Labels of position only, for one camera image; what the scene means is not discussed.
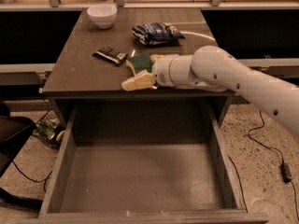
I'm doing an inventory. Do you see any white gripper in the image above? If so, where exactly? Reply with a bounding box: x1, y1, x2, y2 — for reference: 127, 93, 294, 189
121, 54, 197, 91

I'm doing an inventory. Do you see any green yellow sponge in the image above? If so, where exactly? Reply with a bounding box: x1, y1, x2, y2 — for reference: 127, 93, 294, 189
126, 54, 153, 76

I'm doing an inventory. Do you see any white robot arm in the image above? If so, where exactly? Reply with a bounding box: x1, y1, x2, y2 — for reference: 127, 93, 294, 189
121, 46, 299, 135

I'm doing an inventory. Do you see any open grey top drawer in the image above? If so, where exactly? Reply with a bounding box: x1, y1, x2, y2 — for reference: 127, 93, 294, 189
16, 100, 271, 224

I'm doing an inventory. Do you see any blue white snack bag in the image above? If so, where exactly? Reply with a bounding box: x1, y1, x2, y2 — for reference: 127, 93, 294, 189
132, 22, 184, 46

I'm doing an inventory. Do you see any dark chocolate bar wrapper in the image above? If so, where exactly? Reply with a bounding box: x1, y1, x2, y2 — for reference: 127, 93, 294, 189
93, 47, 128, 66

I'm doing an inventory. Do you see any white ceramic bowl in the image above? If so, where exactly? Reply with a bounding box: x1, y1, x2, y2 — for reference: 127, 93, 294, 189
87, 4, 118, 29

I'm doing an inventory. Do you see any black chair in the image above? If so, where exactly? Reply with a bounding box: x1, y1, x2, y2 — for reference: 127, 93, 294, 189
0, 103, 42, 211

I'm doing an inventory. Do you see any wire basket with cans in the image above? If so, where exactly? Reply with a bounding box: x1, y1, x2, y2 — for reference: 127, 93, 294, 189
33, 110, 65, 149

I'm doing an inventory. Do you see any black thin floor cable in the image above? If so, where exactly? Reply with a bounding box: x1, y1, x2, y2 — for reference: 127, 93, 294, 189
11, 160, 54, 194

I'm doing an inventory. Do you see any black power adapter cable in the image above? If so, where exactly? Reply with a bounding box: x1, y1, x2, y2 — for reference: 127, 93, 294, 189
248, 109, 299, 221

